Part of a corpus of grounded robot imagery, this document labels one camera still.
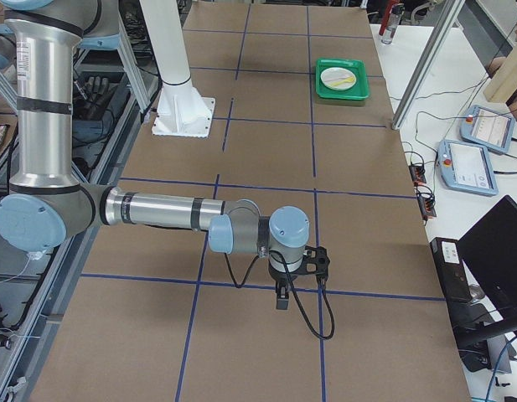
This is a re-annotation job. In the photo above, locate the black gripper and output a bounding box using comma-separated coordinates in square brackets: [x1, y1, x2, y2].
[268, 245, 328, 311]

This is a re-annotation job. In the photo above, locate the pale green round plate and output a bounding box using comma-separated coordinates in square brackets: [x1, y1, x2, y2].
[320, 67, 357, 91]

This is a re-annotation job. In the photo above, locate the black computer box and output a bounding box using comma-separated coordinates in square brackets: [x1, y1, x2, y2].
[430, 237, 485, 332]

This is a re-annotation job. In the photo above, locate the black monitor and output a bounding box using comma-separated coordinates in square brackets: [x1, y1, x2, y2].
[456, 195, 517, 348]

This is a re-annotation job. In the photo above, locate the green plastic tray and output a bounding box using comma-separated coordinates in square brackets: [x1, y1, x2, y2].
[315, 58, 370, 101]

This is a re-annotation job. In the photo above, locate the teach pendant near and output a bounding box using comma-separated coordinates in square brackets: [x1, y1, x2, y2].
[437, 139, 499, 197]

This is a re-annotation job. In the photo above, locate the teach pendant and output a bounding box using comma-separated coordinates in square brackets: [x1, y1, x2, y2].
[460, 105, 516, 154]
[437, 139, 499, 197]

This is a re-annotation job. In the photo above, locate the yellow plastic spoon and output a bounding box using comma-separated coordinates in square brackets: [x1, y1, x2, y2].
[329, 76, 356, 90]

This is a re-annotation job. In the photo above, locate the pink plastic spoon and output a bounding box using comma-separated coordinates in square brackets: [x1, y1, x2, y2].
[323, 73, 348, 84]

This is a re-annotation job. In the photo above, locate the teach pendant far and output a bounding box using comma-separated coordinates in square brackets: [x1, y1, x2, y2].
[460, 105, 516, 154]

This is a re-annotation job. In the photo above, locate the white camera mast pedestal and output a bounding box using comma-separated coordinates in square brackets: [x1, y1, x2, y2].
[140, 0, 215, 138]

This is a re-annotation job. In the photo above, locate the aluminium frame post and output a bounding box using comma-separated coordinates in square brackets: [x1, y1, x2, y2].
[391, 0, 465, 130]

